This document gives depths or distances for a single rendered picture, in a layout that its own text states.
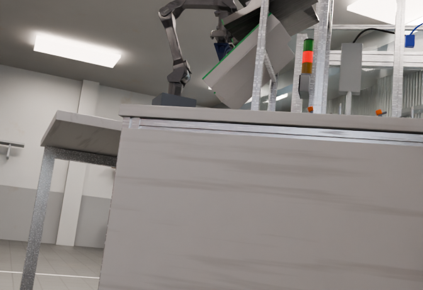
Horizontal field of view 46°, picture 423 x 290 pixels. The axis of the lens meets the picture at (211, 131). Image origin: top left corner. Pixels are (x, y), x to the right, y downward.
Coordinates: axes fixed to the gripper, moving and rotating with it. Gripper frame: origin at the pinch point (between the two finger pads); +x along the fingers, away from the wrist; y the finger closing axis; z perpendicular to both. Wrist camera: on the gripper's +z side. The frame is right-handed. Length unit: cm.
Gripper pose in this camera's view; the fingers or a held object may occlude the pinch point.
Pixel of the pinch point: (221, 55)
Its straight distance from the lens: 198.1
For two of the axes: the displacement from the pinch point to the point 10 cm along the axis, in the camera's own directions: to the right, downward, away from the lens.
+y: 2.5, 2.1, 9.5
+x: -1.0, 9.8, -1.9
